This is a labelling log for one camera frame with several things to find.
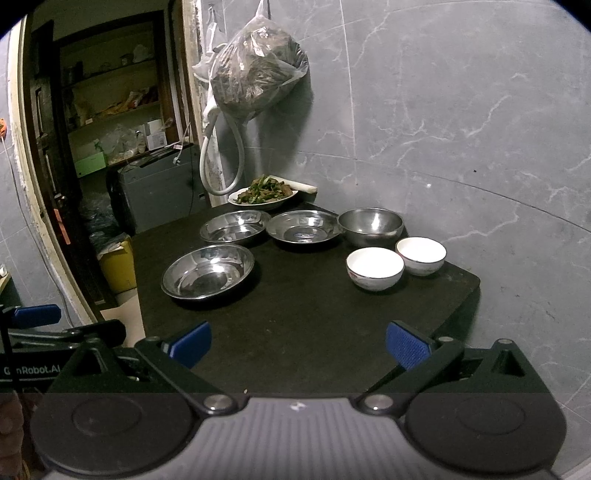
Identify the steel plate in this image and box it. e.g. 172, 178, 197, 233
199, 209, 271, 244
160, 244, 256, 300
266, 209, 342, 245

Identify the white ceramic bowl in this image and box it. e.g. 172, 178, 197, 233
396, 237, 447, 277
346, 247, 405, 292

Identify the deep steel bowl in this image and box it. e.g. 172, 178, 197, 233
338, 208, 405, 248

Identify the yellow bin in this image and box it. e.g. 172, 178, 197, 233
97, 237, 136, 294

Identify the green box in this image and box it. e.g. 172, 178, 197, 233
74, 152, 106, 178

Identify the dark grey cabinet box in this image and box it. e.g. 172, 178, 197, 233
119, 143, 209, 234

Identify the white plate of stir-fry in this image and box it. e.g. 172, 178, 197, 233
228, 175, 297, 206

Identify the wooden storage shelf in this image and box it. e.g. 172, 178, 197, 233
57, 10, 179, 170

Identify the plastic bag of greens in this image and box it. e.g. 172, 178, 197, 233
193, 1, 308, 126

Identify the wooden door frame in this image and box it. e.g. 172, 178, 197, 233
1, 17, 97, 328

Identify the grey looped hose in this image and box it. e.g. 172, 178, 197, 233
198, 103, 246, 197

